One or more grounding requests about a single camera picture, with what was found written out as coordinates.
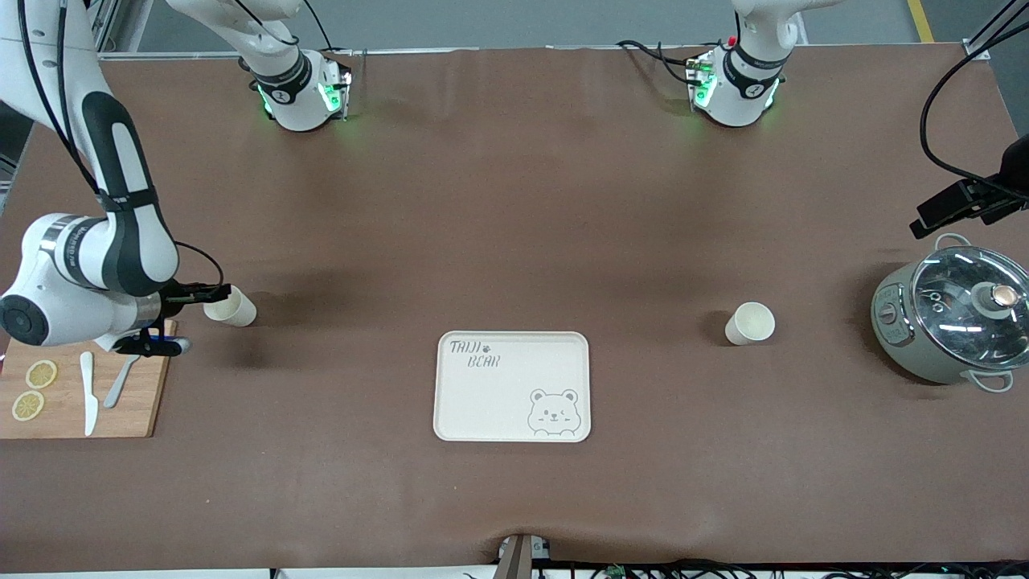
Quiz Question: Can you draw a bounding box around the white IKEA cup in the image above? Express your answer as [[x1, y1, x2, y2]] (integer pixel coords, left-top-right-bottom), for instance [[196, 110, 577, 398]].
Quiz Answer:
[[725, 302, 777, 347], [203, 285, 258, 327]]

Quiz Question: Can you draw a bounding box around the glass pot lid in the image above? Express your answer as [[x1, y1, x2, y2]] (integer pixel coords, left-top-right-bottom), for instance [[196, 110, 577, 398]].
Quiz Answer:
[[911, 245, 1029, 371]]

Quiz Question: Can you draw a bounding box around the white plastic knife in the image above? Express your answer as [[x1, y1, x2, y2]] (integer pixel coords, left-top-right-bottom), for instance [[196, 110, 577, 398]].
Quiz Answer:
[[79, 351, 100, 437]]

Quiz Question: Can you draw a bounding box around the grey electric cooking pot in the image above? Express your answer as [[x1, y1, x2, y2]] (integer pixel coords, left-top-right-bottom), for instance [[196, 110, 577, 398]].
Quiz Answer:
[[871, 233, 1029, 393]]

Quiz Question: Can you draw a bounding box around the bamboo cutting board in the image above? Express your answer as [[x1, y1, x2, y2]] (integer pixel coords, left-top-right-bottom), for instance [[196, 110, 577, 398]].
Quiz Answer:
[[0, 319, 178, 440]]

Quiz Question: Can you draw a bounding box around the cream bear print tray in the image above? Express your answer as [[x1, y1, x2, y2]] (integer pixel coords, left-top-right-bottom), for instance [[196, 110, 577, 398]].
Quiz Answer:
[[433, 331, 592, 443]]

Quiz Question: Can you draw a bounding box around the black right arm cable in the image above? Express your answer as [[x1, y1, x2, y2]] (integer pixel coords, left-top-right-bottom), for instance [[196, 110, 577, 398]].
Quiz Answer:
[[14, 0, 226, 289]]

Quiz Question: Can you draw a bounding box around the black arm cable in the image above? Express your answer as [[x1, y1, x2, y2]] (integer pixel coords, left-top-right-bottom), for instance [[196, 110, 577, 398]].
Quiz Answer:
[[14, 0, 226, 289], [919, 16, 1029, 187]]

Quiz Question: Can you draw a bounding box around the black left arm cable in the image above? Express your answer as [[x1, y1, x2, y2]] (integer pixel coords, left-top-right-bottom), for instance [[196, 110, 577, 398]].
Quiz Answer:
[[919, 16, 1029, 187]]

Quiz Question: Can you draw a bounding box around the aluminium frame post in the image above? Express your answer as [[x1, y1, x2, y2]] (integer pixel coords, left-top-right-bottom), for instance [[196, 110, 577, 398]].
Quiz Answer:
[[84, 0, 155, 55]]

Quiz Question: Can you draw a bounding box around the black base power cable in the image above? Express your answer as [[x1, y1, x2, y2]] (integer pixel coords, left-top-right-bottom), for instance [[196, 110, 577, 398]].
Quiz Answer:
[[617, 39, 700, 85], [301, 0, 334, 53]]

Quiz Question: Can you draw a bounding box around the aluminium table edge rail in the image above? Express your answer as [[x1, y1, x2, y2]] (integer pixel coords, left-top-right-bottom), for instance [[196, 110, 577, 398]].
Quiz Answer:
[[96, 44, 990, 61]]

